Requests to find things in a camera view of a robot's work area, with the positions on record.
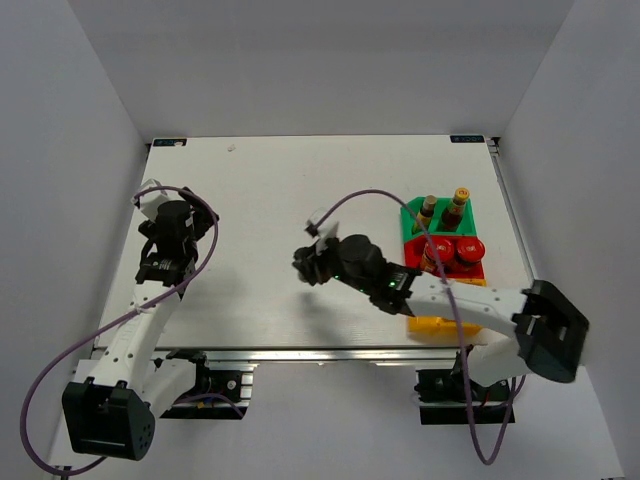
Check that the red lid jar front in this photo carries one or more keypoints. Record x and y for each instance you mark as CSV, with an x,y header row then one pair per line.
x,y
469,253

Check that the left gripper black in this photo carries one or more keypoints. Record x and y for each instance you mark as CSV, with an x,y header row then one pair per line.
x,y
202,217

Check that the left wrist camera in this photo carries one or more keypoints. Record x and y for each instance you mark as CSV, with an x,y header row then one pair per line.
x,y
149,203

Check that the yellow cap sauce bottle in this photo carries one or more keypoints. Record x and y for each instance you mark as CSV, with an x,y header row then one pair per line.
x,y
454,211

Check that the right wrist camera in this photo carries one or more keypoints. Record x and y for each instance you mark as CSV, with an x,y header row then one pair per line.
x,y
321,229

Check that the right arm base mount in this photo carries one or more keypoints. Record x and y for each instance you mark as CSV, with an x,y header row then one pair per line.
x,y
442,402

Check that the aluminium table right rail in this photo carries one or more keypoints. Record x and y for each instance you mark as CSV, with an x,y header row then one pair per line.
x,y
509,187

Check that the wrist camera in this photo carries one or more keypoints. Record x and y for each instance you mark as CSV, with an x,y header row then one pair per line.
x,y
149,203
321,229

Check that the red plastic bin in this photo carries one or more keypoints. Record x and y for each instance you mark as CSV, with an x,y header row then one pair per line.
x,y
413,250

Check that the blue table label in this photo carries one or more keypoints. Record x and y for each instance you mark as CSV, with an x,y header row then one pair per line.
x,y
169,142
464,139

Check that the red lid jar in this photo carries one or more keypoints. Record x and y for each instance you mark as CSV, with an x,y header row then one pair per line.
x,y
437,253
469,253

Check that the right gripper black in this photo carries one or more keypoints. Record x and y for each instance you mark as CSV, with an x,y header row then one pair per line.
x,y
321,278

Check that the black cap spice jar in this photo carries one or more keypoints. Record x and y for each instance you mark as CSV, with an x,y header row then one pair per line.
x,y
304,263

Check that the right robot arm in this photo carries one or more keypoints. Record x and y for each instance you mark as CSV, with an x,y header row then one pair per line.
x,y
543,332

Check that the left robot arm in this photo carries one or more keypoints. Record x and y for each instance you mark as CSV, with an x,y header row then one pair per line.
x,y
113,412

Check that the yellow plastic bin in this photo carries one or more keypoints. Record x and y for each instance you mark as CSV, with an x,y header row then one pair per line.
x,y
431,328

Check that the left blue table label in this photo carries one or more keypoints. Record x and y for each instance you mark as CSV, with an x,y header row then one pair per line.
x,y
169,142

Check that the right blue table label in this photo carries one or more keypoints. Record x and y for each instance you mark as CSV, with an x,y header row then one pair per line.
x,y
464,139

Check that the small yellow label bottle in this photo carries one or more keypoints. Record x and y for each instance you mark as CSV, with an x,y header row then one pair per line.
x,y
425,214

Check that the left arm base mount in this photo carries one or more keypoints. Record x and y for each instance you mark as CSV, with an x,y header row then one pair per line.
x,y
222,390

